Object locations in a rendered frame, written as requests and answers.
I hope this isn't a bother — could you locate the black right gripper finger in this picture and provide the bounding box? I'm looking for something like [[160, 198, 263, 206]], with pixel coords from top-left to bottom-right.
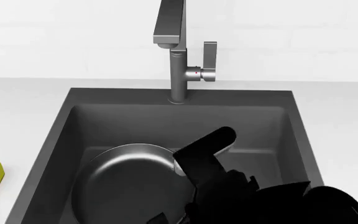
[[147, 200, 199, 224], [176, 151, 230, 190]]

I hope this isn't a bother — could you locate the dark grey frying pan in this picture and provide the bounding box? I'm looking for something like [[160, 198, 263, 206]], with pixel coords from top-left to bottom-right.
[[71, 126, 237, 224]]

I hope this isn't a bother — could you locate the dark grey kitchen sink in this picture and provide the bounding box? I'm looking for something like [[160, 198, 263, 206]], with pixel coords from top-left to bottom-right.
[[4, 87, 324, 224]]

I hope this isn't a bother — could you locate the grey metal faucet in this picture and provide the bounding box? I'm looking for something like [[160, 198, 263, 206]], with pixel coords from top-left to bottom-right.
[[152, 0, 193, 105]]

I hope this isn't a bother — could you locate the grey faucet lever handle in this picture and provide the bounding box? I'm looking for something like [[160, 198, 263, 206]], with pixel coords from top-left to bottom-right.
[[185, 41, 218, 83]]

